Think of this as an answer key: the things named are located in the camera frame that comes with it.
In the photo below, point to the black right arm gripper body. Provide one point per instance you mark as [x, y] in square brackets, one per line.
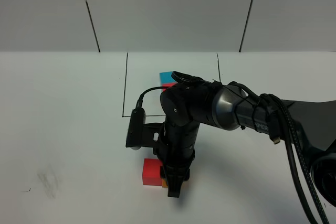
[172, 144]

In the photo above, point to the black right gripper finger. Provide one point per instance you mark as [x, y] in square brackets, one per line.
[174, 177]

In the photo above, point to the orange cube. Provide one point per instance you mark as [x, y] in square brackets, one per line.
[184, 185]

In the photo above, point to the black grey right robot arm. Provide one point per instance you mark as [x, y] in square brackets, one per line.
[307, 128]

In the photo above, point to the red template cube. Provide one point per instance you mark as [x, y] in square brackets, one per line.
[168, 86]

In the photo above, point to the blue template cube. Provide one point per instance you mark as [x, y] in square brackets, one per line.
[166, 78]

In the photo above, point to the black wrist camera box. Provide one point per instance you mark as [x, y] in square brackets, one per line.
[134, 134]

